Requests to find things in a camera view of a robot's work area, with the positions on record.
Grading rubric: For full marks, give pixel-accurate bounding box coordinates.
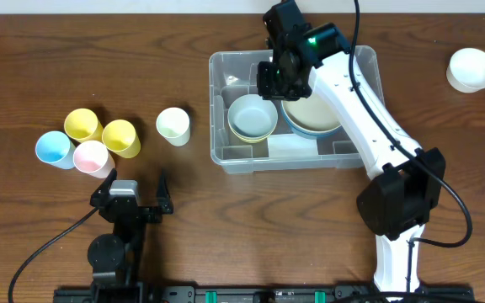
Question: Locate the pink cup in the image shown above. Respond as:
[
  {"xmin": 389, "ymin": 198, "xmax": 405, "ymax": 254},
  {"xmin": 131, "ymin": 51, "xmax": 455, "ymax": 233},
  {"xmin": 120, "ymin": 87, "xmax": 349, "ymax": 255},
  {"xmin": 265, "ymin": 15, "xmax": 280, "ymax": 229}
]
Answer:
[{"xmin": 73, "ymin": 141, "xmax": 115, "ymax": 178}]

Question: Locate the light blue cup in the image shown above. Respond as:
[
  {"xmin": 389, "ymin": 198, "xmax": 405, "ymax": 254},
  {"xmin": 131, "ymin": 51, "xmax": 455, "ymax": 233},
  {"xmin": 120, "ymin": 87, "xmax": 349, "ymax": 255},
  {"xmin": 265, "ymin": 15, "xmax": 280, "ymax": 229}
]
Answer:
[{"xmin": 35, "ymin": 130, "xmax": 76, "ymax": 170}]

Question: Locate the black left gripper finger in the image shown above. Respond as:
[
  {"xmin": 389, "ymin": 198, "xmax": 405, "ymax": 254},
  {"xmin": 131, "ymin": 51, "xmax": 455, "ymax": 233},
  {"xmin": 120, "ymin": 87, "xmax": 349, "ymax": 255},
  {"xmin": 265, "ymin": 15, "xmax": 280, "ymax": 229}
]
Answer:
[
  {"xmin": 90, "ymin": 168, "xmax": 117, "ymax": 207},
  {"xmin": 156, "ymin": 170, "xmax": 173, "ymax": 214}
]

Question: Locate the yellow small bowl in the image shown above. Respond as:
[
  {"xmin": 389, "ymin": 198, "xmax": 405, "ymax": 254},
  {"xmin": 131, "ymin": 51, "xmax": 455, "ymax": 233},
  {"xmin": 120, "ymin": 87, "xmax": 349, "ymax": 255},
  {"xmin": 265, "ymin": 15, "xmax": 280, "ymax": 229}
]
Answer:
[{"xmin": 231, "ymin": 129, "xmax": 273, "ymax": 144}]

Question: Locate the dark blue bowl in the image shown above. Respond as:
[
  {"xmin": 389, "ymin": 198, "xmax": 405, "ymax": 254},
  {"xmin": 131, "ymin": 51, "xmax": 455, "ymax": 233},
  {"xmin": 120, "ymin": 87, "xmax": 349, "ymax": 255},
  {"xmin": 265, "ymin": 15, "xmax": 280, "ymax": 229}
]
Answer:
[{"xmin": 280, "ymin": 101, "xmax": 343, "ymax": 139}]

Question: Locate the white label in bin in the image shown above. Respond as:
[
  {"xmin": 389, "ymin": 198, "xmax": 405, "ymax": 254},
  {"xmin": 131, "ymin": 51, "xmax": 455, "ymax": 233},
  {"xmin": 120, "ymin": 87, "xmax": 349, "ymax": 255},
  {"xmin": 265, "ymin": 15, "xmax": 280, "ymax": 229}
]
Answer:
[{"xmin": 267, "ymin": 134, "xmax": 318, "ymax": 158}]

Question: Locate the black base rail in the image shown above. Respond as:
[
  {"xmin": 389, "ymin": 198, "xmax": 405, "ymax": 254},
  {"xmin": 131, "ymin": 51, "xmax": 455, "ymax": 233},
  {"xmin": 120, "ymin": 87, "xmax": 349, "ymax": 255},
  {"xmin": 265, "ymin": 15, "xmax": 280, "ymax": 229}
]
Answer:
[{"xmin": 53, "ymin": 284, "xmax": 475, "ymax": 303}]

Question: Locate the white small bowl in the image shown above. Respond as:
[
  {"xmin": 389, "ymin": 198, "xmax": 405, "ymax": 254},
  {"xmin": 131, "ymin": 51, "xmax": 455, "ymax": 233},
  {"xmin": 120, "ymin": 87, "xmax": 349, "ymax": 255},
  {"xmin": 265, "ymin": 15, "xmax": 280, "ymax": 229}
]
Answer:
[{"xmin": 445, "ymin": 48, "xmax": 485, "ymax": 93}]

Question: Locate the beige large bowl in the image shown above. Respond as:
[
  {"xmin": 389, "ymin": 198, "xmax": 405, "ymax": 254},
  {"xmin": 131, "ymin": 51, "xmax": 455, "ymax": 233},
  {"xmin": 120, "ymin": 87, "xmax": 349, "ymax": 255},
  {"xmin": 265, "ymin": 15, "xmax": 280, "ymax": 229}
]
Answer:
[{"xmin": 281, "ymin": 95, "xmax": 341, "ymax": 136}]

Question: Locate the white cup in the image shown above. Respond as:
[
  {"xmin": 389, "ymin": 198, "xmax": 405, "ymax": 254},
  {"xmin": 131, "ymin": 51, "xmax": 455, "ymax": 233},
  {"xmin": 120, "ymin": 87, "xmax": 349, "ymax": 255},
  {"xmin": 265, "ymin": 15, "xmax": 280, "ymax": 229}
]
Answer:
[{"xmin": 156, "ymin": 107, "xmax": 190, "ymax": 146}]

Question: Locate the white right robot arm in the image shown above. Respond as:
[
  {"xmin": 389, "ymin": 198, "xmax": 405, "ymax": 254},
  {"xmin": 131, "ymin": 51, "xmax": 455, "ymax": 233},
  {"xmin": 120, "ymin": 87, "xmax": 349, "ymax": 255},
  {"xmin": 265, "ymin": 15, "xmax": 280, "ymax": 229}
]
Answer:
[{"xmin": 257, "ymin": 1, "xmax": 445, "ymax": 292}]

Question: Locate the grey small bowl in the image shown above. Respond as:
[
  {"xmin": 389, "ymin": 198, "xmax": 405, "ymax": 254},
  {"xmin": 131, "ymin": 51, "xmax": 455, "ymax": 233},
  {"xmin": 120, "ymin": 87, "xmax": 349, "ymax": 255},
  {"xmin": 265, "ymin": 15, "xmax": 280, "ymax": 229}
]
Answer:
[{"xmin": 227, "ymin": 94, "xmax": 278, "ymax": 137}]

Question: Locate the yellow cup front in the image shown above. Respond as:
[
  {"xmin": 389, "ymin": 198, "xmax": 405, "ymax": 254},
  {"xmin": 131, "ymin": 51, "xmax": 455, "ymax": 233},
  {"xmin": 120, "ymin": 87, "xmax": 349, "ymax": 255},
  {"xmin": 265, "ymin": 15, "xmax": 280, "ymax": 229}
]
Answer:
[{"xmin": 102, "ymin": 120, "xmax": 141, "ymax": 158}]

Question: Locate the yellow cup rear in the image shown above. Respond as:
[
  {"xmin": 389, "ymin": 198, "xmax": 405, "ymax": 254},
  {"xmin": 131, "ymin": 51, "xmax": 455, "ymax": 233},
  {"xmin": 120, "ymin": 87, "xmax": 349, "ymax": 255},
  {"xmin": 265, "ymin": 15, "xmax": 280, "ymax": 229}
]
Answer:
[{"xmin": 64, "ymin": 108, "xmax": 104, "ymax": 143}]

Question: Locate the clear plastic storage bin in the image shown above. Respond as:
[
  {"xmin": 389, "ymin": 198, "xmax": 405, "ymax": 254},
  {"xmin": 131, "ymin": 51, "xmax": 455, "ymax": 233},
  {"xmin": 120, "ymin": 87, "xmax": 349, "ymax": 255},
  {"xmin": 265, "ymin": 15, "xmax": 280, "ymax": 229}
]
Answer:
[{"xmin": 209, "ymin": 50, "xmax": 363, "ymax": 174}]

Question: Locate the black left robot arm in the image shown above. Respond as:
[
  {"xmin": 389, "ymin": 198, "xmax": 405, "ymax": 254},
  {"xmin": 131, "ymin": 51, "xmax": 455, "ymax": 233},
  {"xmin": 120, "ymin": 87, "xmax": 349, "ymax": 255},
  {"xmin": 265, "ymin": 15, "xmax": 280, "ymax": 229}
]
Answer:
[{"xmin": 88, "ymin": 169, "xmax": 174, "ymax": 303}]

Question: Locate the yellow cup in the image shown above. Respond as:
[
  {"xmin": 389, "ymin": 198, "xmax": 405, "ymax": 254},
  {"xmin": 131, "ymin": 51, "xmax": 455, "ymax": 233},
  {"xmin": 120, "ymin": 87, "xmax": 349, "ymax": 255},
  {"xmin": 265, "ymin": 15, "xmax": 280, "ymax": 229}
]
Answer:
[
  {"xmin": 64, "ymin": 108, "xmax": 104, "ymax": 143},
  {"xmin": 102, "ymin": 120, "xmax": 141, "ymax": 158}
]

